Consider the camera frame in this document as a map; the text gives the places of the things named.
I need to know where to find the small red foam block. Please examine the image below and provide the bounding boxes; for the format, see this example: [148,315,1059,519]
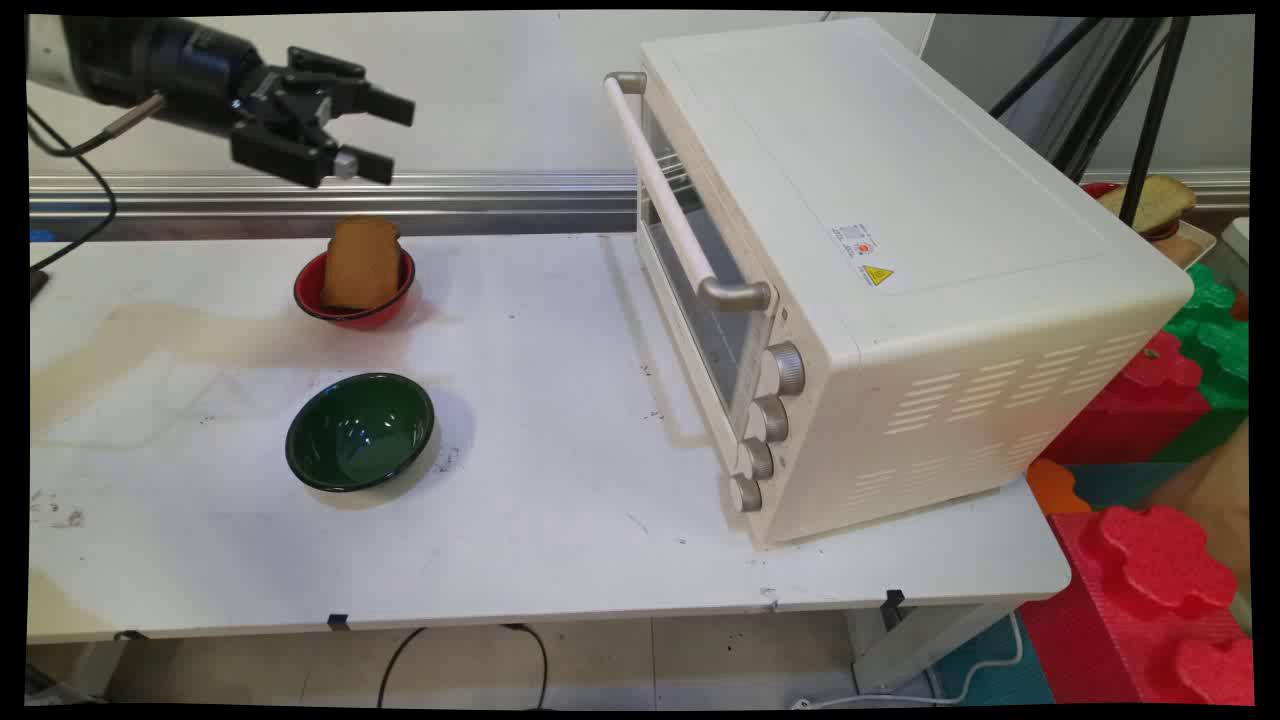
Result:
[1040,332,1213,467]

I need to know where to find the green enamel bowl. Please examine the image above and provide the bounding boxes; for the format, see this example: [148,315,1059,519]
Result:
[285,372,437,493]

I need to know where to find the black floor cable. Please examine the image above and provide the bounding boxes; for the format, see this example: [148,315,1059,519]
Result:
[377,624,550,711]

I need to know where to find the white table leg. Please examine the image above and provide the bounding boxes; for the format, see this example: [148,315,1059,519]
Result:
[848,600,1023,693]

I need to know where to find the white tray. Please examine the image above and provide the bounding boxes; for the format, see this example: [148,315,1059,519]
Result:
[1150,220,1219,269]

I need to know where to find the large red foam block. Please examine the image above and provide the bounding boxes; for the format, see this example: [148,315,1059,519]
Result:
[1018,504,1257,707]

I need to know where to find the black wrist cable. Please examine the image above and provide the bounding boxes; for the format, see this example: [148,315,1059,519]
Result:
[27,93,168,276]

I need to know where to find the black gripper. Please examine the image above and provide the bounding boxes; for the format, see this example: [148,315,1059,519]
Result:
[165,25,416,190]

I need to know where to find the red enamel bowl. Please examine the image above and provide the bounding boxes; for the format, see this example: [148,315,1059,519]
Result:
[293,245,418,331]

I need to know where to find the orange foam block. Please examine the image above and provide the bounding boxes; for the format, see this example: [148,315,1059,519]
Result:
[1026,457,1093,517]

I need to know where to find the aluminium rail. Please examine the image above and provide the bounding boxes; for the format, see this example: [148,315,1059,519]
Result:
[27,170,641,243]

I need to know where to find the cream toaster oven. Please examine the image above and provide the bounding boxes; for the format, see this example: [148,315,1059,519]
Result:
[603,17,1196,551]

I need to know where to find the green foam block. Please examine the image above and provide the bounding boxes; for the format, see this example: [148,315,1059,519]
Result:
[1150,262,1253,463]

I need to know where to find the brown bread slice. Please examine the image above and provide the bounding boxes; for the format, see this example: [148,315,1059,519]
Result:
[320,215,404,311]

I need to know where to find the teal foam mat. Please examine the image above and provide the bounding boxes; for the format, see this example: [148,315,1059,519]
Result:
[932,612,1057,707]

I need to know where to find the white floor cable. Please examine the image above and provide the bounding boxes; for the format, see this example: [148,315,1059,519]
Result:
[792,608,1028,711]

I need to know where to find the pale bread slice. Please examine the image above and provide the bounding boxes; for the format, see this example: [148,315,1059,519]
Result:
[1098,174,1198,234]

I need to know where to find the black tripod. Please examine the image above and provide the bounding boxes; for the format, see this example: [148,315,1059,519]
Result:
[990,17,1193,227]

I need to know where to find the teal foam block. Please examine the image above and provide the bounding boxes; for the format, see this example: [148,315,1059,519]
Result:
[1068,460,1193,511]

